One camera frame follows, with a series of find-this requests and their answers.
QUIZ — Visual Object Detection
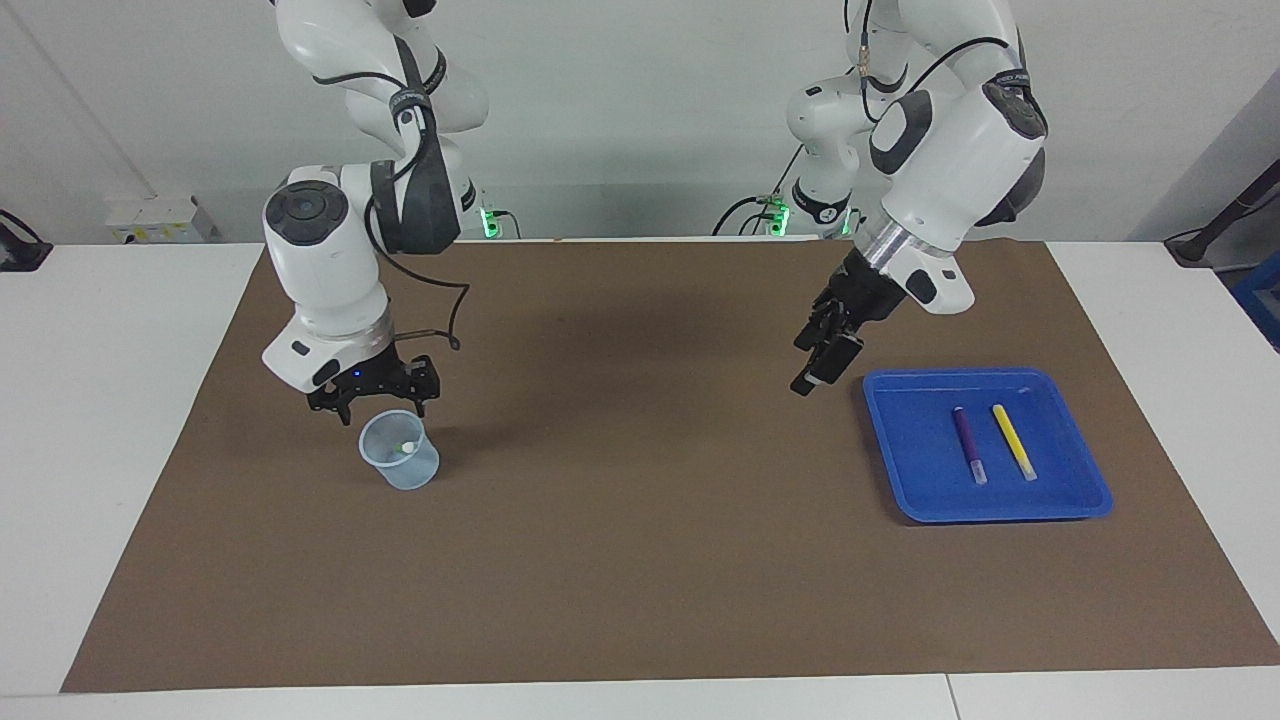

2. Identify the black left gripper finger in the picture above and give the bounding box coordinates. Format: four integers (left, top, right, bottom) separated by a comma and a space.
795, 305, 841, 351
790, 335, 866, 397

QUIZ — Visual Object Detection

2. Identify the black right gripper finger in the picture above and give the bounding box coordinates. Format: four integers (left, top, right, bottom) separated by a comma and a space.
405, 355, 441, 419
308, 385, 361, 426

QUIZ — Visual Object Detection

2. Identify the purple pen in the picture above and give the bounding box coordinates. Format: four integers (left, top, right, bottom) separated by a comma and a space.
951, 406, 989, 486

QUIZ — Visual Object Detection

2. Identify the yellow pen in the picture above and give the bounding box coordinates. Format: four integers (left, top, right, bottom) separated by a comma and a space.
991, 404, 1038, 482

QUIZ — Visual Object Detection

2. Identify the blue plastic tray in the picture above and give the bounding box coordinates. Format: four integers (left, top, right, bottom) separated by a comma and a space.
862, 367, 1114, 525

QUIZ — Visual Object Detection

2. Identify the clear plastic cup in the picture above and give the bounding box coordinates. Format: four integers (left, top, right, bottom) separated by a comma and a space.
358, 410, 441, 491

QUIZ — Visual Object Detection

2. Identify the white power box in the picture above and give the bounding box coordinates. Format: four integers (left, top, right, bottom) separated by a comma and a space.
105, 195, 216, 244

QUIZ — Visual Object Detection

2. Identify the brown table mat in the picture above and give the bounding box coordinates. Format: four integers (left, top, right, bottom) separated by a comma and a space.
60, 238, 1280, 694

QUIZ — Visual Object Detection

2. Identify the black table clamp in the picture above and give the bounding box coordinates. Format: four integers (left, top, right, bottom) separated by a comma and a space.
0, 210, 53, 273

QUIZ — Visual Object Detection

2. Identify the blue storage box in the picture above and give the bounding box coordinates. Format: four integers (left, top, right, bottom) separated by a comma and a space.
1232, 250, 1280, 351

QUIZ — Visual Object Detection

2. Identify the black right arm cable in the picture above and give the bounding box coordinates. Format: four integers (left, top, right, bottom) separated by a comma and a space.
310, 40, 471, 351

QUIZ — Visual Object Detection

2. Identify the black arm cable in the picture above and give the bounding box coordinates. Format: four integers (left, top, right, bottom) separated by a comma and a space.
855, 0, 1021, 126
310, 40, 471, 351

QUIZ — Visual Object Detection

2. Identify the black base cable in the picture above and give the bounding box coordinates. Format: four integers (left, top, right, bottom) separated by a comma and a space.
712, 150, 801, 238

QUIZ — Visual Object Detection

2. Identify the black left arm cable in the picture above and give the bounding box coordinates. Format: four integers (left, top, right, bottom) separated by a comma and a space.
855, 0, 1021, 126

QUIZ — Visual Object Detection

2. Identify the black camera stand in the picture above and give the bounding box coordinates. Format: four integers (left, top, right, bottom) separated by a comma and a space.
1165, 160, 1280, 269

